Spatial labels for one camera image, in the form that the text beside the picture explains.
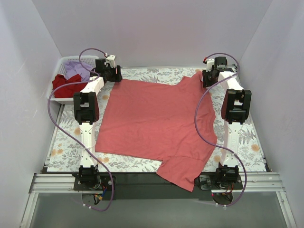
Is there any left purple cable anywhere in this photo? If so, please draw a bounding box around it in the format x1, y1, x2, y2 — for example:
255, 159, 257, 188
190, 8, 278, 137
47, 47, 115, 212

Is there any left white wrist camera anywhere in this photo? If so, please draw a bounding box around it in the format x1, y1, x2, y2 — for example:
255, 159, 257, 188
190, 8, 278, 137
104, 53, 116, 68

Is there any aluminium frame rail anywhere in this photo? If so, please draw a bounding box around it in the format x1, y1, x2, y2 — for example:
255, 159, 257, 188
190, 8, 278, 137
21, 172, 296, 228

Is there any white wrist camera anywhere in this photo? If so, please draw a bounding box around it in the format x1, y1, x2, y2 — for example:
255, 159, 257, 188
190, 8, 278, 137
203, 57, 215, 72
104, 53, 116, 68

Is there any salmon pink t shirt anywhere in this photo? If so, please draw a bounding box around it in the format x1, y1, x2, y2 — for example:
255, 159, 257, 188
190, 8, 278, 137
95, 72, 217, 191

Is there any lilac t shirt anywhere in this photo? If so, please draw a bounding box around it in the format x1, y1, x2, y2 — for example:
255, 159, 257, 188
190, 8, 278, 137
64, 61, 94, 81

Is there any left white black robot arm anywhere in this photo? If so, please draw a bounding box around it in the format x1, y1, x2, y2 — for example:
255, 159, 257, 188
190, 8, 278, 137
73, 55, 122, 190

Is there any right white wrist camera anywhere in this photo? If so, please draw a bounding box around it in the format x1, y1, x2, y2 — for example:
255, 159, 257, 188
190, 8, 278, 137
203, 57, 215, 72

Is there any dark red t shirt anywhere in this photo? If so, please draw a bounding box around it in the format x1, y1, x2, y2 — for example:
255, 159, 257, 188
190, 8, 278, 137
52, 74, 87, 98

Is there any white plastic basket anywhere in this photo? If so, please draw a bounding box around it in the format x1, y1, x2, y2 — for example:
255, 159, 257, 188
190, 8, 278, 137
46, 55, 99, 105

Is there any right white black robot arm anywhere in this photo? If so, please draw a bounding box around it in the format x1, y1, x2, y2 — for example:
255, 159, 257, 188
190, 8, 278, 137
202, 56, 252, 189

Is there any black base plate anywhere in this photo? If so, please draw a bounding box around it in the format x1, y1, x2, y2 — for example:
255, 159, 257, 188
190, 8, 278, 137
72, 172, 243, 200

